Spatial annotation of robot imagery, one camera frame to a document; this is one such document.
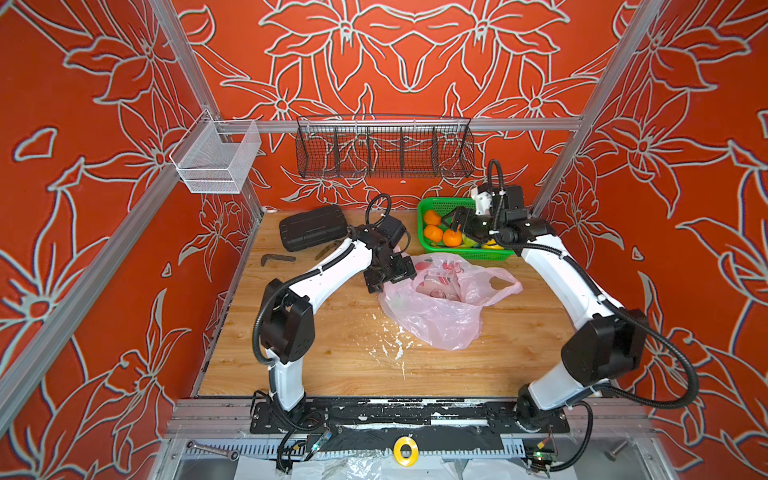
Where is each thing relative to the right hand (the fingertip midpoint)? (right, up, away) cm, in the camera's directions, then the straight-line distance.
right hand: (451, 218), depth 80 cm
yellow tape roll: (-14, -57, -14) cm, 60 cm away
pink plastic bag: (-3, -24, -3) cm, 24 cm away
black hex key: (-61, -12, +24) cm, 67 cm away
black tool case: (-44, -2, +27) cm, 52 cm away
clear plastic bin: (-72, +20, +12) cm, 76 cm away
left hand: (-13, -18, +3) cm, 22 cm away
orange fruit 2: (+6, -6, +23) cm, 25 cm away
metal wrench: (-54, -57, -12) cm, 79 cm away
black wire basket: (-21, +26, +20) cm, 39 cm away
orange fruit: (-1, -4, +23) cm, 23 cm away
